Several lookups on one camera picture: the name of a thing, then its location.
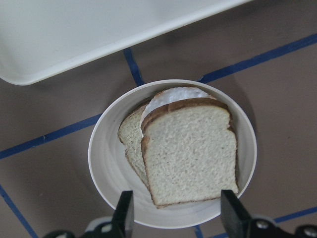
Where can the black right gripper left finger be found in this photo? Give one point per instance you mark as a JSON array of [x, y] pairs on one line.
[[123, 218]]

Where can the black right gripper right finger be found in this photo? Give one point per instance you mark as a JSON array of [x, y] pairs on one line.
[[235, 218]]

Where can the white bread slice top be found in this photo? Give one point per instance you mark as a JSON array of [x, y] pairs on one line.
[[189, 149]]

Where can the cream round plate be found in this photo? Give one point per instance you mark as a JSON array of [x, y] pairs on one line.
[[112, 174]]

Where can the bread slice bottom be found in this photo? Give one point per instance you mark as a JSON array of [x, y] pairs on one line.
[[129, 134]]

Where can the fried egg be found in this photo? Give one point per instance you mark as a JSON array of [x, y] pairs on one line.
[[172, 95]]

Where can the cream bear tray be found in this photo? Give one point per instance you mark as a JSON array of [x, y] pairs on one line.
[[42, 38]]

